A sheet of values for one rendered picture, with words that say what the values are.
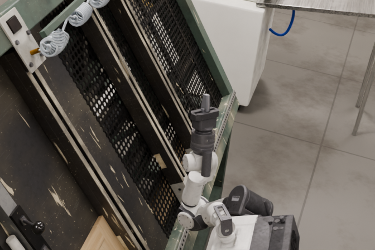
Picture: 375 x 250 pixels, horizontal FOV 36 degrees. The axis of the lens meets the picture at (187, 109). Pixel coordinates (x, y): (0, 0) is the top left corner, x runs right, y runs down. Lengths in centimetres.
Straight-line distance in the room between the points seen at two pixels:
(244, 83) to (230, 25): 52
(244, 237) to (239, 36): 282
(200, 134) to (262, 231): 41
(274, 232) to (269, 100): 334
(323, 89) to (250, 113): 88
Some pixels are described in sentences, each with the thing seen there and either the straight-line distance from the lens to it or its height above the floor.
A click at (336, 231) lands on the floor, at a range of 404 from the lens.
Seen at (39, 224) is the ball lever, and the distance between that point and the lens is 165.
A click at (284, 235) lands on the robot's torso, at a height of 141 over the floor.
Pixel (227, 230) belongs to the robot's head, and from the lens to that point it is 184.
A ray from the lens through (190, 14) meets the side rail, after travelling 327.
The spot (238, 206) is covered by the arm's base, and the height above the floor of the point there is 134.
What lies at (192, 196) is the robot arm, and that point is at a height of 124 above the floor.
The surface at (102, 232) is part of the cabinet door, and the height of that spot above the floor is 121.
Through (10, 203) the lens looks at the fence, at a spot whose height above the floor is 155.
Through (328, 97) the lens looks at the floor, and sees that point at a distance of 539.
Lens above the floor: 273
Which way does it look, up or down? 34 degrees down
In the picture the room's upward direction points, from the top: 6 degrees clockwise
